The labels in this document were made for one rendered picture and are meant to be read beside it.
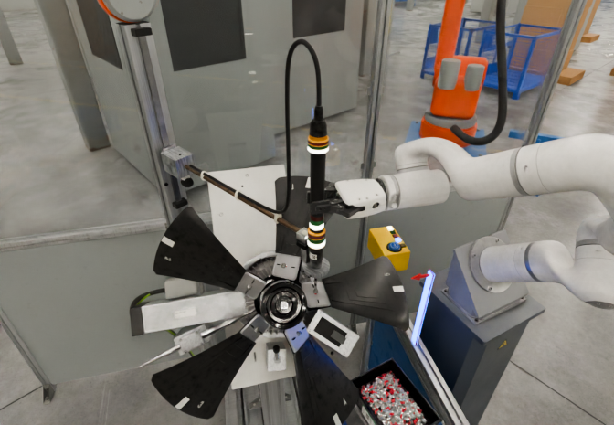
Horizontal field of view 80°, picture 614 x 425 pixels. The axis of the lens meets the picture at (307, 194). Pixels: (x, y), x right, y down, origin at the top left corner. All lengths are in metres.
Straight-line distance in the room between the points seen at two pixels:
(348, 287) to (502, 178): 0.52
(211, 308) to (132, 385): 1.37
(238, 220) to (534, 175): 0.86
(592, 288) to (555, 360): 1.64
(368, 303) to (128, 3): 1.06
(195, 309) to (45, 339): 1.27
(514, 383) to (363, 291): 1.59
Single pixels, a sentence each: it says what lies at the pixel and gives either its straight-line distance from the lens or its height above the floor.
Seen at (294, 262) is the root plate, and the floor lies 1.27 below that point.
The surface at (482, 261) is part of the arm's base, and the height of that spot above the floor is 1.11.
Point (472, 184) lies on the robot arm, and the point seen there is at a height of 1.59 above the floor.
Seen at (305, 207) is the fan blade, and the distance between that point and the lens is 1.03.
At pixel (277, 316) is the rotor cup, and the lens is 0.97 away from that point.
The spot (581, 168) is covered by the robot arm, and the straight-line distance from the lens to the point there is 0.71.
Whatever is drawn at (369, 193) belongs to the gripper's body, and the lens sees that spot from 0.84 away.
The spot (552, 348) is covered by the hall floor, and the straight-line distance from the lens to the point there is 2.79.
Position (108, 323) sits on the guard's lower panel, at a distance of 2.16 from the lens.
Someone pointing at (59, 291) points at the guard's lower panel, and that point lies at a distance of 2.04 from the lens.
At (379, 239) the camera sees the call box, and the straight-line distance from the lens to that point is 1.41.
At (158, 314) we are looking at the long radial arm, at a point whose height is 1.12.
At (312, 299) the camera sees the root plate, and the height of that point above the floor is 1.19.
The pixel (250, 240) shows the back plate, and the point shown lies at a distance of 1.23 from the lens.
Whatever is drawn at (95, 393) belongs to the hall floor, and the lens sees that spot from 2.51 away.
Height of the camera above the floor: 1.96
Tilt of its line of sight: 33 degrees down
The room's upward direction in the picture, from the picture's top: straight up
